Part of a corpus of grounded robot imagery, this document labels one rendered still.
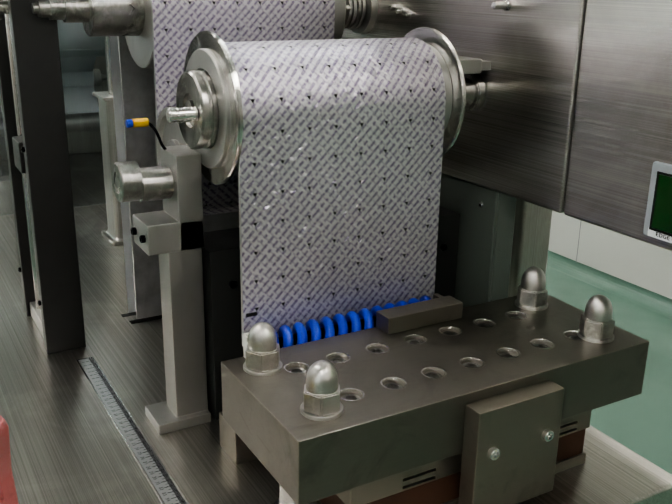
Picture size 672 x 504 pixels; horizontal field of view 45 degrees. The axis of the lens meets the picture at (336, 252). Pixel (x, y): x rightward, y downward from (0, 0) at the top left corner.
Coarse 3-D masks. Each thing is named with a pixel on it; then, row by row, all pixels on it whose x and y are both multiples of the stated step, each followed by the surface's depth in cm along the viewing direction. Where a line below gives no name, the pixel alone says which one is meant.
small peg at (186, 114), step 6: (168, 108) 76; (174, 108) 76; (180, 108) 76; (186, 108) 76; (192, 108) 76; (168, 114) 75; (174, 114) 75; (180, 114) 76; (186, 114) 76; (192, 114) 76; (168, 120) 76; (174, 120) 76; (180, 120) 76; (186, 120) 76; (192, 120) 77
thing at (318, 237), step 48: (240, 192) 77; (288, 192) 80; (336, 192) 82; (384, 192) 85; (432, 192) 88; (240, 240) 79; (288, 240) 81; (336, 240) 84; (384, 240) 87; (432, 240) 90; (288, 288) 83; (336, 288) 86; (384, 288) 89; (432, 288) 92
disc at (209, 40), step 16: (208, 32) 77; (192, 48) 81; (208, 48) 77; (224, 48) 74; (224, 64) 75; (240, 96) 73; (240, 112) 74; (240, 128) 74; (240, 144) 75; (224, 160) 78; (208, 176) 82; (224, 176) 79
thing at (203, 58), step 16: (432, 48) 88; (192, 64) 80; (208, 64) 77; (224, 80) 75; (448, 80) 87; (224, 96) 74; (448, 96) 87; (224, 112) 75; (448, 112) 87; (224, 128) 76; (224, 144) 76; (208, 160) 80
